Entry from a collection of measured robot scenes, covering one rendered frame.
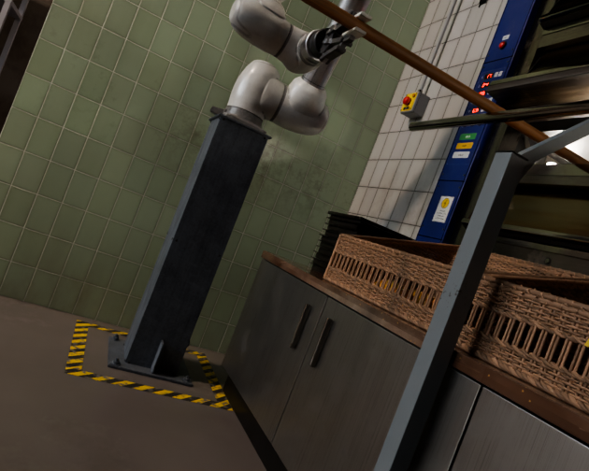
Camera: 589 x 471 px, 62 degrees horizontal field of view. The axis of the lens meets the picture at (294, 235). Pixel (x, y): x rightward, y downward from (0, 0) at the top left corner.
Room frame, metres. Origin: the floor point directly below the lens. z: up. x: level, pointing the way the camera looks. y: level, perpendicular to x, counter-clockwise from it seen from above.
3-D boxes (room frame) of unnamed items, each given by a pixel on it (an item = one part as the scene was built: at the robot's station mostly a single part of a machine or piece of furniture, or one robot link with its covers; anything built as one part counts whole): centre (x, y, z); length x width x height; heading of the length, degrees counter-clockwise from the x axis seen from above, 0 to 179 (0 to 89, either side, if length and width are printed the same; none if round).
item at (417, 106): (2.31, -0.31, 1.46); 0.10 x 0.07 x 0.10; 23
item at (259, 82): (1.95, 0.35, 1.17); 0.18 x 0.16 x 0.22; 107
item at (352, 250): (1.38, -0.46, 0.72); 0.56 x 0.49 x 0.28; 25
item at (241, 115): (1.94, 0.38, 1.03); 0.22 x 0.18 x 0.06; 112
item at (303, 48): (1.37, 0.13, 1.19); 0.09 x 0.06 x 0.09; 113
